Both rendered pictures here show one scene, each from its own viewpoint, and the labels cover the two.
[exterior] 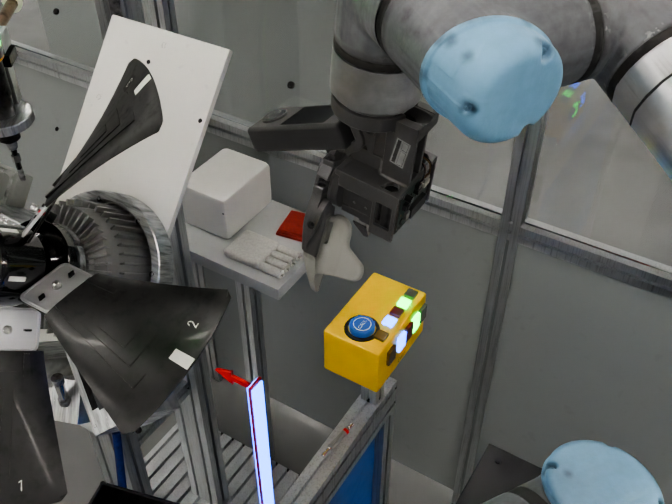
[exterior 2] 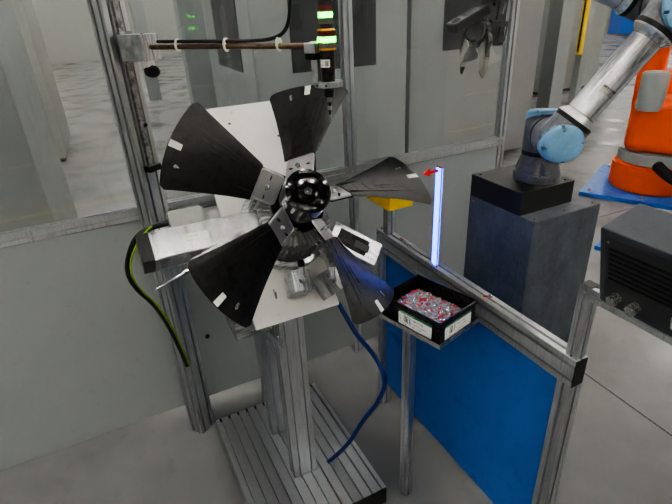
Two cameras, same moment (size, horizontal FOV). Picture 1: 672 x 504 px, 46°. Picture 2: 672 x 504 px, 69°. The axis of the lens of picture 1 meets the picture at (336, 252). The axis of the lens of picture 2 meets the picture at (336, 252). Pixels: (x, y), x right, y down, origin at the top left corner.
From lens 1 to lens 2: 149 cm
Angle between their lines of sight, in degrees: 49
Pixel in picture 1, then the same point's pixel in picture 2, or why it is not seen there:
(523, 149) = (349, 127)
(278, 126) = (467, 16)
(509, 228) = (352, 168)
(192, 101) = (268, 129)
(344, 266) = (494, 58)
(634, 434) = (415, 237)
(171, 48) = (238, 112)
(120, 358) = (397, 186)
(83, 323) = (369, 187)
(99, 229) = not seen: hidden behind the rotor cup
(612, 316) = not seen: hidden behind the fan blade
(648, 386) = (414, 209)
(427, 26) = not seen: outside the picture
